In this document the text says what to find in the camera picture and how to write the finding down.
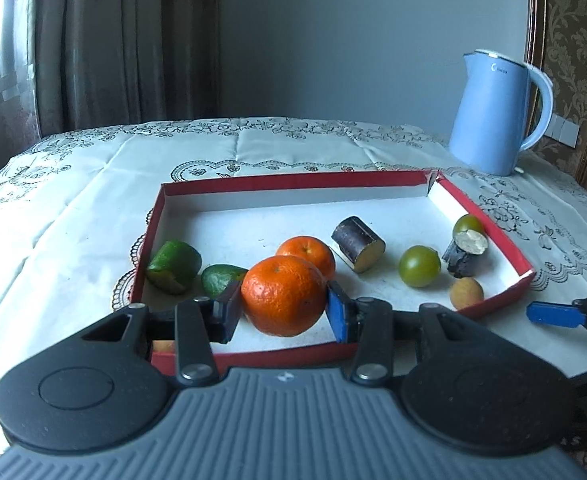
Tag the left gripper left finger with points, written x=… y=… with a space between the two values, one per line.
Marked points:
x=197 y=324

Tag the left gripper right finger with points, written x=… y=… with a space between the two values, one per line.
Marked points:
x=368 y=323

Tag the green cucumber piece outside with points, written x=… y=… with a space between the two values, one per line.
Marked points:
x=216 y=278

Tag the dark sugarcane piece outside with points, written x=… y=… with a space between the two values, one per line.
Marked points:
x=357 y=244

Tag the green tomato front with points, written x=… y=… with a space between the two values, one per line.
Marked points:
x=419 y=266

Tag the green tomato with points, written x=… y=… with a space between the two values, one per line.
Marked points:
x=468 y=227
x=419 y=266

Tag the large orange tangerine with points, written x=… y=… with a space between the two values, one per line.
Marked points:
x=283 y=296

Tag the smaller orange tangerine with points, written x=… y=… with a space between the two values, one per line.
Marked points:
x=312 y=250

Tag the green cucumber piece in box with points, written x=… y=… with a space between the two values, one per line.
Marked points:
x=174 y=267

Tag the red shallow cardboard box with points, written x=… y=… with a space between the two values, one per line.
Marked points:
x=243 y=220

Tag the dark sugarcane piece in box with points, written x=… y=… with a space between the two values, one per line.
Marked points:
x=464 y=253

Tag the white floral tablecloth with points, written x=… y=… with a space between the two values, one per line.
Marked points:
x=73 y=207

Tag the light blue electric kettle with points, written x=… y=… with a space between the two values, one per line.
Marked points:
x=505 y=109

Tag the brown patterned curtain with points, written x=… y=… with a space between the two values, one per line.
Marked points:
x=70 y=65

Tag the white wall switch panel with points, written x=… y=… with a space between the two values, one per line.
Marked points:
x=563 y=131

